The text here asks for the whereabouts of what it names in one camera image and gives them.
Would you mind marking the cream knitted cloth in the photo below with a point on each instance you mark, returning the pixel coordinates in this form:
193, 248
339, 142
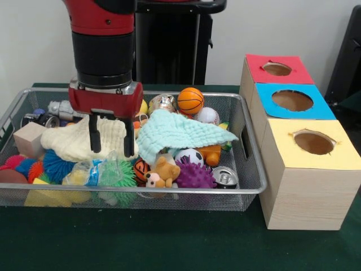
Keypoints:
73, 141

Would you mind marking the green koosh ball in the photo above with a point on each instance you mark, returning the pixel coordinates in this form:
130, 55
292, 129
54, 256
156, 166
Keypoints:
128, 175

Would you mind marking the blue koosh ball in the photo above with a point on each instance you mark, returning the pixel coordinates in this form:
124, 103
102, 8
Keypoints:
56, 166

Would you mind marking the orange toy basketball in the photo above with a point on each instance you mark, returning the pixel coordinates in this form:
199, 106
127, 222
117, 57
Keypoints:
190, 101

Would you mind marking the toy soccer ball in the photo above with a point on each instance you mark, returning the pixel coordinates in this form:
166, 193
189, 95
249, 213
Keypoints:
190, 156

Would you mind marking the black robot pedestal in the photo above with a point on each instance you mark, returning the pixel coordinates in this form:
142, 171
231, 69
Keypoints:
175, 42

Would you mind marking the black stand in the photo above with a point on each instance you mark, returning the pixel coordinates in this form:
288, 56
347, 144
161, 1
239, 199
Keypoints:
347, 56

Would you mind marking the brown teddy bear plush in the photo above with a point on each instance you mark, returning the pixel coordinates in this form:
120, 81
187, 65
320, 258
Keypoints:
163, 172

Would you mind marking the dark green table cloth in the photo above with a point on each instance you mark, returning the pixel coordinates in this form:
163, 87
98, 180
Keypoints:
169, 242

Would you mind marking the purple spiky ball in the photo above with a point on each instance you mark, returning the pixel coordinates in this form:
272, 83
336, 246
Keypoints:
194, 176

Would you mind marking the silver drink can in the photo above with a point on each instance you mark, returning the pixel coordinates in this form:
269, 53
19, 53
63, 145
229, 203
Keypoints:
225, 178

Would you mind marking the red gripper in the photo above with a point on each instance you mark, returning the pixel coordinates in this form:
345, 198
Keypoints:
107, 103

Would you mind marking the mint green knitted cloth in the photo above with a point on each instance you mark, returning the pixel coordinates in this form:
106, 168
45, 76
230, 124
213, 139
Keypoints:
180, 132

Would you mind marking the dark green side-table cloth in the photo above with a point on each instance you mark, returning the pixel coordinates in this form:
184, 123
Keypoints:
352, 103

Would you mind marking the silver mesh bin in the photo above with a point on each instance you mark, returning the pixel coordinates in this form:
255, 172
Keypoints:
211, 201

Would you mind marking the white toy baseball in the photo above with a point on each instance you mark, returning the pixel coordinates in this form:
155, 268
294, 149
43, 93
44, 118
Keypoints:
207, 115

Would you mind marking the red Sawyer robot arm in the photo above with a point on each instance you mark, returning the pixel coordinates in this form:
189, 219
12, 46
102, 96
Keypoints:
101, 42

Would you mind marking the wooden block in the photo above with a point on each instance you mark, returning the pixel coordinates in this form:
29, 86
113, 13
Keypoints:
28, 138

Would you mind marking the wooden three-hole box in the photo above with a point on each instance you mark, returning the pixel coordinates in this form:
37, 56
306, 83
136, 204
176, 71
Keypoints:
304, 197

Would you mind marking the grey toy robot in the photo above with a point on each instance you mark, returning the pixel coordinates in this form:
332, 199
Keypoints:
60, 110

